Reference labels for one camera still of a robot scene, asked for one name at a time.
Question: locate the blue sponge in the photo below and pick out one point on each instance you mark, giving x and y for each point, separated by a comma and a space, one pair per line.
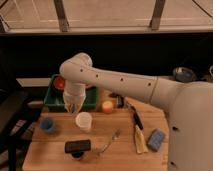
155, 140

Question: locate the metal bowl in background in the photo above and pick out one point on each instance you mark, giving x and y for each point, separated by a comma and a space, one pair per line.
183, 74

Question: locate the black brush block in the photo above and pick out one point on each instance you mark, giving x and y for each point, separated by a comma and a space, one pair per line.
77, 148

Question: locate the orange round fruit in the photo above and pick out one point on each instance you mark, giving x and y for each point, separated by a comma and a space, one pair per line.
107, 107

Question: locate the black handled knife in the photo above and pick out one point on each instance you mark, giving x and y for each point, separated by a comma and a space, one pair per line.
135, 115

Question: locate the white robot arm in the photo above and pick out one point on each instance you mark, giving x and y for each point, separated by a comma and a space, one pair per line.
189, 106

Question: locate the silver metal fork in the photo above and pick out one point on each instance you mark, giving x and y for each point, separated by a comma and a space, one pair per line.
111, 140

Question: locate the blue plastic cup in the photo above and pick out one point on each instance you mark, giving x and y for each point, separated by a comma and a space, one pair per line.
47, 125

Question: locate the small dark block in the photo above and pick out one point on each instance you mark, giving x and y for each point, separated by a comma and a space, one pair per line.
120, 102

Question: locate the green plastic tray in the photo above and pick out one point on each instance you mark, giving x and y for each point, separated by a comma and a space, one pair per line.
54, 99

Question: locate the white paper cup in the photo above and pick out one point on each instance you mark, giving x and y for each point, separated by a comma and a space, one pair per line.
84, 121

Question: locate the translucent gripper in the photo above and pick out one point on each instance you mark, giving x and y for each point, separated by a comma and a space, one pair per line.
70, 99

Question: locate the black chair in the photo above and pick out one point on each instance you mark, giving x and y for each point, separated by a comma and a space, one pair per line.
16, 115

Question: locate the red frying pan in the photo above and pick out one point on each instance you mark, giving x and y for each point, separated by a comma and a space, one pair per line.
59, 83

